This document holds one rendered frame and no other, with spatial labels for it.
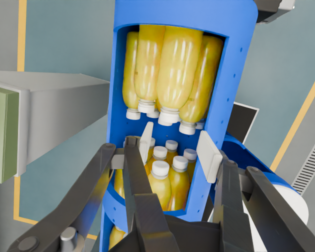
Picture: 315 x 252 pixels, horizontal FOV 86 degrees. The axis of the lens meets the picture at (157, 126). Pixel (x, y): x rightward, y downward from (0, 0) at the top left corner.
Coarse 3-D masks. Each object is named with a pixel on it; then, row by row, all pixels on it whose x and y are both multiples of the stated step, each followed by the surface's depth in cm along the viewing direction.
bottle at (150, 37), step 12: (144, 24) 32; (144, 36) 33; (156, 36) 32; (144, 48) 33; (156, 48) 33; (144, 60) 34; (156, 60) 34; (144, 72) 34; (156, 72) 34; (144, 84) 35; (144, 96) 36; (156, 96) 37
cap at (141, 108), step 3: (138, 105) 39; (141, 105) 38; (144, 105) 38; (147, 105) 38; (150, 105) 38; (153, 105) 39; (138, 108) 39; (141, 108) 38; (144, 108) 38; (147, 108) 38; (150, 108) 38; (153, 108) 39; (141, 111) 38; (144, 111) 38; (147, 111) 38; (150, 111) 38; (153, 111) 40
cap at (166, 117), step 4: (160, 112) 35; (164, 112) 34; (160, 116) 35; (164, 116) 34; (168, 116) 33; (172, 116) 34; (176, 116) 34; (164, 120) 34; (168, 120) 34; (172, 120) 34; (176, 120) 34
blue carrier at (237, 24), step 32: (128, 0) 27; (160, 0) 24; (192, 0) 23; (224, 0) 24; (224, 32) 25; (224, 64) 27; (224, 96) 30; (128, 128) 52; (160, 128) 57; (224, 128) 34; (192, 192) 34
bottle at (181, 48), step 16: (176, 32) 28; (192, 32) 28; (176, 48) 29; (192, 48) 29; (160, 64) 31; (176, 64) 29; (192, 64) 30; (160, 80) 31; (176, 80) 30; (192, 80) 31; (160, 96) 32; (176, 96) 31; (176, 112) 33
